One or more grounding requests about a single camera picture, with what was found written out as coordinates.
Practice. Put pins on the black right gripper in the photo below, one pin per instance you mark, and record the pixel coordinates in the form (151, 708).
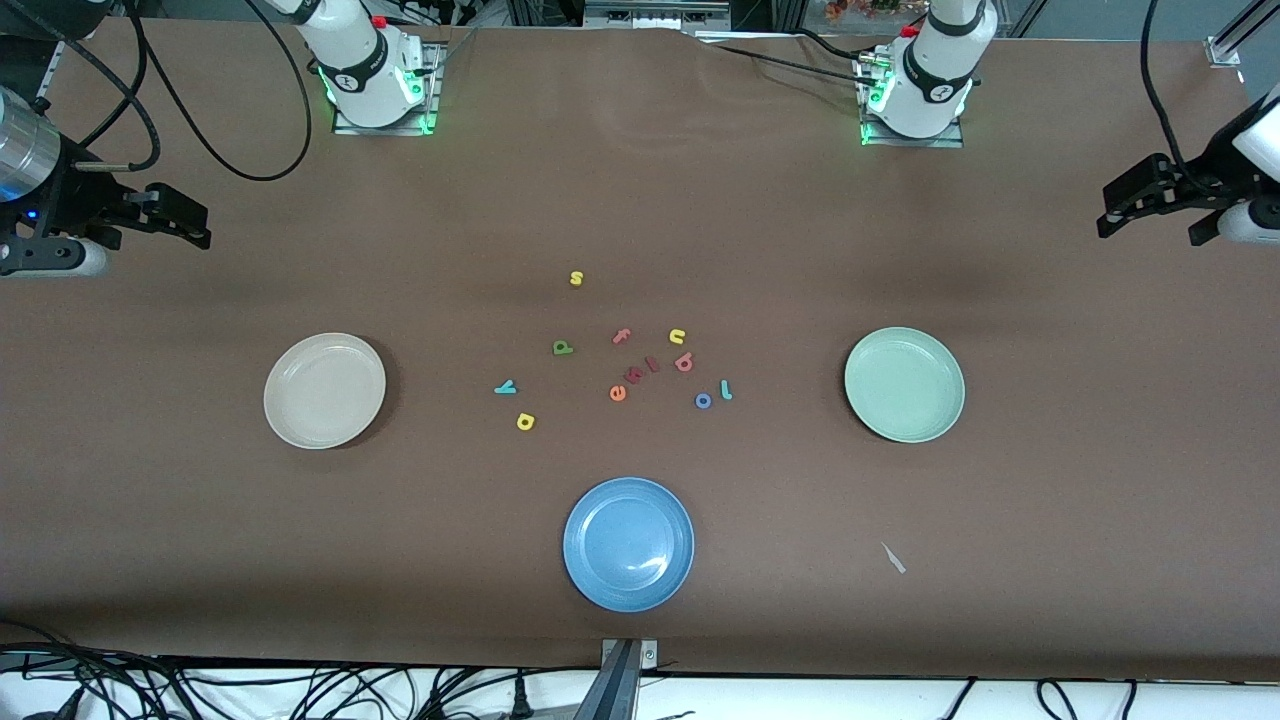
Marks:
(72, 198)

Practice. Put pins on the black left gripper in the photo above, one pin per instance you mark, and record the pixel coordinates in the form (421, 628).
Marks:
(1192, 187)

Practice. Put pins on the beige brown plate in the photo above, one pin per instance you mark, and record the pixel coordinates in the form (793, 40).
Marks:
(325, 390)

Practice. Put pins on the light green plate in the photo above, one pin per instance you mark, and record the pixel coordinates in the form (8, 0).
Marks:
(905, 400)

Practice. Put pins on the orange artificial flowers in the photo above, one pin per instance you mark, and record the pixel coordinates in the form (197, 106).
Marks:
(860, 8)

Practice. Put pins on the brown table cover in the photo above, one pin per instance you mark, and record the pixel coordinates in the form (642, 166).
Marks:
(200, 560)

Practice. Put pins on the small white paper scrap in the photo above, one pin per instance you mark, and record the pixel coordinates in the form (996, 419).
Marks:
(893, 558)

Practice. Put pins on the grey background device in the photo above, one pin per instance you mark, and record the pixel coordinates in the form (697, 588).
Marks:
(655, 12)

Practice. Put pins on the blue plate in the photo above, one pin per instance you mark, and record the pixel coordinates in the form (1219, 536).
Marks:
(628, 545)

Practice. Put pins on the silver table corner bracket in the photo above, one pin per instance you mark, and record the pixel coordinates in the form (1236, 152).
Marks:
(1225, 52)

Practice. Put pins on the silver aluminium frame bar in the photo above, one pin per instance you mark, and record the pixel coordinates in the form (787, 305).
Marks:
(1250, 25)

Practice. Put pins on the grey aluminium profile post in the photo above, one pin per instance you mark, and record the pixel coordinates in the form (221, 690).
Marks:
(622, 690)

